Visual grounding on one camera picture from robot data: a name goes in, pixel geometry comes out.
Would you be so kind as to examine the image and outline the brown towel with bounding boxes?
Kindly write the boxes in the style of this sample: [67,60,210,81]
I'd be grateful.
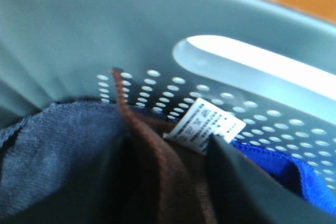
[110,68,217,223]

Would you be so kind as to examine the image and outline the grey perforated laundry basket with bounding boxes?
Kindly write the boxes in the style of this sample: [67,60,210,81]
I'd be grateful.
[0,0,336,224]

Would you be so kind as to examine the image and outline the white care label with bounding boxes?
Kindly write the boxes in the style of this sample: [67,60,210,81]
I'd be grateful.
[163,98,246,155]

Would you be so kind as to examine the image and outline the grey-blue towel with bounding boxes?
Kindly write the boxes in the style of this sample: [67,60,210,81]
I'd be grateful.
[0,100,132,224]

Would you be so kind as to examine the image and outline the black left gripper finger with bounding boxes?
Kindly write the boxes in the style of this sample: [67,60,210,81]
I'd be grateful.
[208,135,335,223]

